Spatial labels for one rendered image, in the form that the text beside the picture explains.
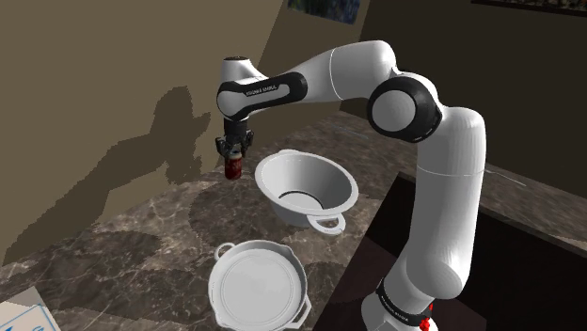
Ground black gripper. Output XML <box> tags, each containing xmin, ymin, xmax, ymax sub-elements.
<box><xmin>214</xmin><ymin>119</ymin><xmax>255</xmax><ymax>159</ymax></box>

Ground red can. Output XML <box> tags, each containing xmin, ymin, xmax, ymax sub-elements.
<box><xmin>224</xmin><ymin>150</ymin><xmax>244</xmax><ymax>181</ymax></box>

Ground white box with blue lines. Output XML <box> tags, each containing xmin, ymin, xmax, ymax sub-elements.
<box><xmin>0</xmin><ymin>286</ymin><xmax>62</xmax><ymax>331</ymax></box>

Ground dark robot stand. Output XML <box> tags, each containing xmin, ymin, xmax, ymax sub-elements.
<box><xmin>312</xmin><ymin>172</ymin><xmax>587</xmax><ymax>331</ymax></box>

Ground deep white bowl with handle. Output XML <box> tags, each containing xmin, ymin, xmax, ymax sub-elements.
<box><xmin>254</xmin><ymin>149</ymin><xmax>360</xmax><ymax>236</ymax></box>

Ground shallow white pan with handles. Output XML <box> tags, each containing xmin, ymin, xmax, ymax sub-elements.
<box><xmin>207</xmin><ymin>239</ymin><xmax>313</xmax><ymax>331</ymax></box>

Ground blue wall picture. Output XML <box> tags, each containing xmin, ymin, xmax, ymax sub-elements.
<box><xmin>287</xmin><ymin>0</ymin><xmax>362</xmax><ymax>26</ymax></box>

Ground dark framed wall picture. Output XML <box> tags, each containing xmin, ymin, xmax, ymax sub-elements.
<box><xmin>470</xmin><ymin>0</ymin><xmax>587</xmax><ymax>19</ymax></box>

